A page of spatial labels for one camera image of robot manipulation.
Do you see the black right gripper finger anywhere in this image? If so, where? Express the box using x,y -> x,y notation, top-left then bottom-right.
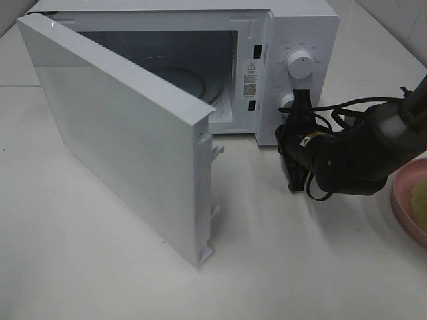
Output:
291,89 -> 312,113
283,156 -> 310,193

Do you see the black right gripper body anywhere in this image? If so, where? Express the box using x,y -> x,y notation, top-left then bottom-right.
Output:
276,111 -> 337,173

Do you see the pink round plate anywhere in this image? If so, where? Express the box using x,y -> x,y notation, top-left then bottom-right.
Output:
390,158 -> 426,248

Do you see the white bread sandwich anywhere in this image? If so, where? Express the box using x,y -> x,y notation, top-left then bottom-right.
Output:
411,181 -> 427,231

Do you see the white microwave door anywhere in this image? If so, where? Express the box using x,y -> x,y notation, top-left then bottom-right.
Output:
17,13 -> 224,267

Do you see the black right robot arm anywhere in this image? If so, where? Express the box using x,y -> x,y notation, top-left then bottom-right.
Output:
275,80 -> 426,200

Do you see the lower white timer knob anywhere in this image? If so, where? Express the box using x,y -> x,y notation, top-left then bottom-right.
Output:
278,93 -> 294,110

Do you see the upper white power knob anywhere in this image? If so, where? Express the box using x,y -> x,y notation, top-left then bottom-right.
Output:
286,48 -> 314,79

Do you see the white microwave oven body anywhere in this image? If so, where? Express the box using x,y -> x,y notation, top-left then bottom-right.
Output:
23,1 -> 339,145

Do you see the glass microwave turntable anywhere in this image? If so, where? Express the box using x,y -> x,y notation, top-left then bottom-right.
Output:
137,55 -> 224,105

